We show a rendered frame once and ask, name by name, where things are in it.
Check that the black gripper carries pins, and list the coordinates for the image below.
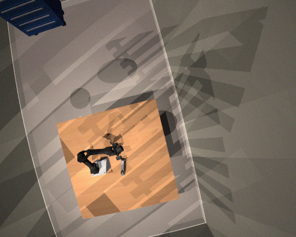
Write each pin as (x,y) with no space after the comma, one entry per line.
(118,157)

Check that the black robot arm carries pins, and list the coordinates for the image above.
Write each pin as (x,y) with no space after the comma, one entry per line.
(82,158)

